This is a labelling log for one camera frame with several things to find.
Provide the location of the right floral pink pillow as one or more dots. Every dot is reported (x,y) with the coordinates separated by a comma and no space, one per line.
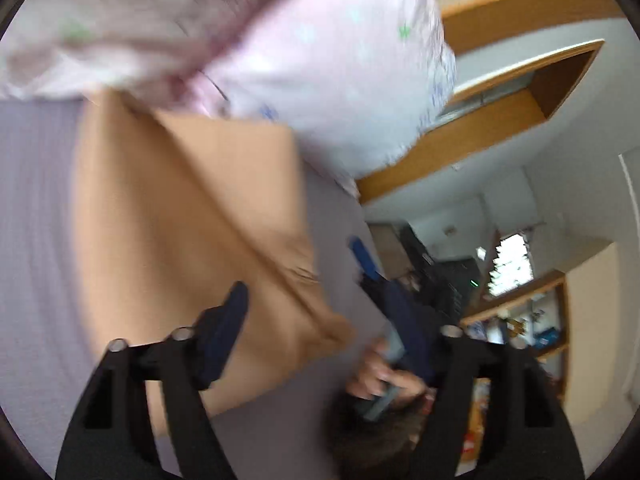
(358,81)

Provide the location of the wooden bookshelf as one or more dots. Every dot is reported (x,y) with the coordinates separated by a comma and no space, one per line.
(535,315)

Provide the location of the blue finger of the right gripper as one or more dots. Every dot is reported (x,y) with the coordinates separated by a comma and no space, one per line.
(364,259)

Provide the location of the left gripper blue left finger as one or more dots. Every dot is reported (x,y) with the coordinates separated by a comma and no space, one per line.
(110,435)

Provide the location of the lavender bed sheet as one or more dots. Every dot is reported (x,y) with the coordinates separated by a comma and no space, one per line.
(45,362)

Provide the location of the left floral white pillow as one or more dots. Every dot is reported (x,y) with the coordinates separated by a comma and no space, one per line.
(64,49)

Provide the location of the person's right hand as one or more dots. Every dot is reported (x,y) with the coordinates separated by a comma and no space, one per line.
(374,376)

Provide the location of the person's dark-haired head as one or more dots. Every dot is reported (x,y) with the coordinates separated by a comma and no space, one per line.
(373,450)

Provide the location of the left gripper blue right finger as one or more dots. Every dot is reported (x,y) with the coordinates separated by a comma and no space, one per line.
(526,432)

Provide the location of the tan orange shirt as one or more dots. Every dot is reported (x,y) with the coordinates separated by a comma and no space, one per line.
(172,209)

